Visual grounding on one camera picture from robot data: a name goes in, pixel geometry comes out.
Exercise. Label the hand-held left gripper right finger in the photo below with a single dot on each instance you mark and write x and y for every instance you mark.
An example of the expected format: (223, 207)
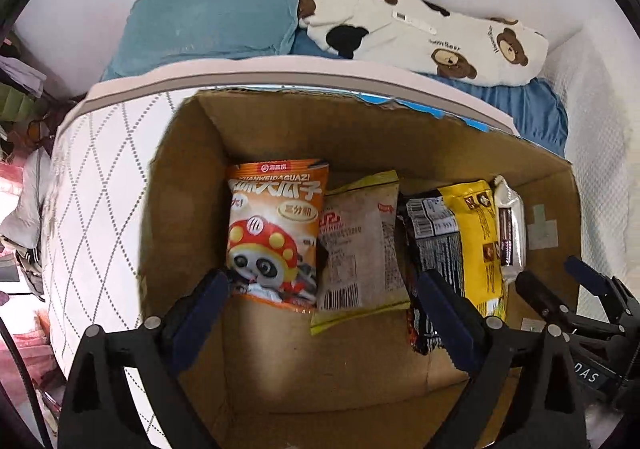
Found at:
(445, 316)

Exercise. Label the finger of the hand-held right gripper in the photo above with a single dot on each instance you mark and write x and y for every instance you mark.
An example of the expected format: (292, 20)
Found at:
(542, 301)
(582, 270)

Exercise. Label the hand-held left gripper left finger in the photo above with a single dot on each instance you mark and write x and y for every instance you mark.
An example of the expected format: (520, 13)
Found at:
(202, 314)

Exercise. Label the brown cardboard box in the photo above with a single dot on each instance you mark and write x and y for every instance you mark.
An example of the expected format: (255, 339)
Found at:
(350, 144)

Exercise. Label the silver white snack packet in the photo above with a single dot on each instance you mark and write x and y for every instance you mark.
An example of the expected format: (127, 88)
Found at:
(512, 229)

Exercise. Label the black noodle packet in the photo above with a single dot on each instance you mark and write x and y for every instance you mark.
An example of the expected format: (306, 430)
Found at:
(432, 239)

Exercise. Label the yellow snack packet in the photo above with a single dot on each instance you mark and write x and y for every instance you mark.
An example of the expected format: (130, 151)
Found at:
(477, 239)

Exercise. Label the orange panda snack packet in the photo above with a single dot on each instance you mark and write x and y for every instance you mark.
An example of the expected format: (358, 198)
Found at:
(272, 234)

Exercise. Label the beige yellow-edged snack packet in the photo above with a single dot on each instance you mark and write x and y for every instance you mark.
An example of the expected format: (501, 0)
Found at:
(357, 249)

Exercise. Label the white quilted cover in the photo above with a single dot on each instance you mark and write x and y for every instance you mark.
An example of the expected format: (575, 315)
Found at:
(595, 129)

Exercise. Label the white diamond pattern mattress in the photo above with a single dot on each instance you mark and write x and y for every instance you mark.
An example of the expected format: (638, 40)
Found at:
(100, 209)

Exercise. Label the pink plastic bag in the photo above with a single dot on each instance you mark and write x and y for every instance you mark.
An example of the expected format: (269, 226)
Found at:
(42, 344)

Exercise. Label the blue bed sheet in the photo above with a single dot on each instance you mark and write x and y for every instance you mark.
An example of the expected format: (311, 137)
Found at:
(535, 109)

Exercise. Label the white bear print blanket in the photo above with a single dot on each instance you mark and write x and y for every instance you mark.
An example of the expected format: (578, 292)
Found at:
(450, 44)

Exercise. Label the teal pillow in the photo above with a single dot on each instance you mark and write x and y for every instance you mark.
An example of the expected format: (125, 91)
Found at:
(205, 19)

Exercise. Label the white thermometer stick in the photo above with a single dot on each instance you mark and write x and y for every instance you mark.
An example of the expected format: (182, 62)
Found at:
(414, 22)

